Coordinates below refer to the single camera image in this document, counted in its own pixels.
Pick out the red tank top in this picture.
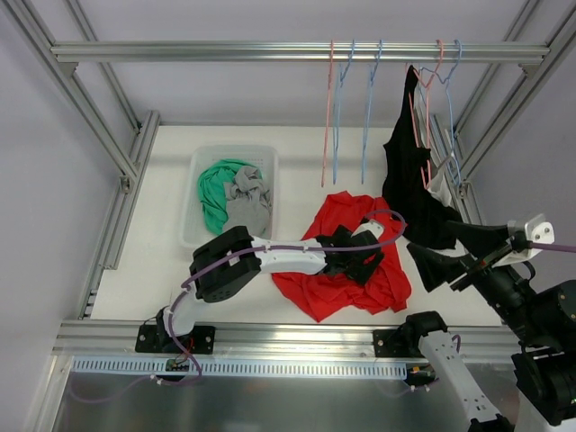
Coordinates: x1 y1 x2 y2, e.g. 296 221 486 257
272 192 411 322

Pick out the black tank top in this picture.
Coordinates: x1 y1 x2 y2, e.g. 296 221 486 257
382 67 462 250

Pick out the grey tank top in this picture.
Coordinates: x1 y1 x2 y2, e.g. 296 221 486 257
222 166 272 237

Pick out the pink wire hanger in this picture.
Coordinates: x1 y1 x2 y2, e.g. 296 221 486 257
409 40 445 200
320 40 334 188

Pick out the green tank top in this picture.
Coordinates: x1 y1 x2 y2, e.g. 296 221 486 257
196 158 248 235

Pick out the blue wire hanger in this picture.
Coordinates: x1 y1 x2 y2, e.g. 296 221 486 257
361 40 383 185
332 40 356 185
440 39 463 188

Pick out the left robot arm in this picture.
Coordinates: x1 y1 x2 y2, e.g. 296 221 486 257
155 219 385 353

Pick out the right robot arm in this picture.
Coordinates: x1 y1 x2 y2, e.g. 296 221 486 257
390 214 575 431

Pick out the white tank top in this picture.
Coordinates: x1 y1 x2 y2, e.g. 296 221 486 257
427 172 453 207

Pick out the white plastic basket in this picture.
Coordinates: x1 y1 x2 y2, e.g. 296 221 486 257
178 144 278 248

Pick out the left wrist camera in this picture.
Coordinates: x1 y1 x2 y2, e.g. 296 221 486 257
353 219 386 243

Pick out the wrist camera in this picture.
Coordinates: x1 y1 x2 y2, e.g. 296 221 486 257
495 213 555 267
353 219 386 243

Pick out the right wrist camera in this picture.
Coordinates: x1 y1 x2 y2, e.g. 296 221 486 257
495 213 555 267

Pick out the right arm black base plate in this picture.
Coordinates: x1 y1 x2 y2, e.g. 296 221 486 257
372 328 425 359

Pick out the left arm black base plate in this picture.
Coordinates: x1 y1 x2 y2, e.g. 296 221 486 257
135 323 216 355

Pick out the white slotted cable duct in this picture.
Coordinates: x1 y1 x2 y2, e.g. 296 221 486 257
71 356 408 381

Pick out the aluminium frame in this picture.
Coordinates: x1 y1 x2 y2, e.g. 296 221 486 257
0 0 576 432

